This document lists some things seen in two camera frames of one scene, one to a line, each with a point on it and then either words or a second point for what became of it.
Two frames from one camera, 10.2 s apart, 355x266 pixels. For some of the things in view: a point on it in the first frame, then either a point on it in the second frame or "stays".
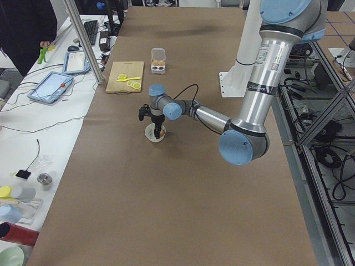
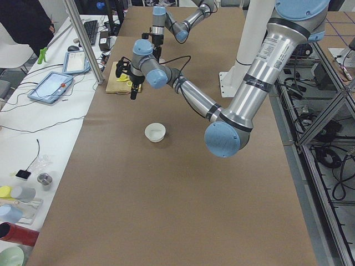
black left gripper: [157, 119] to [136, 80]
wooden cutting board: [131, 69] stays
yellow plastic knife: [126, 79] stays
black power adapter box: [104, 41] stays
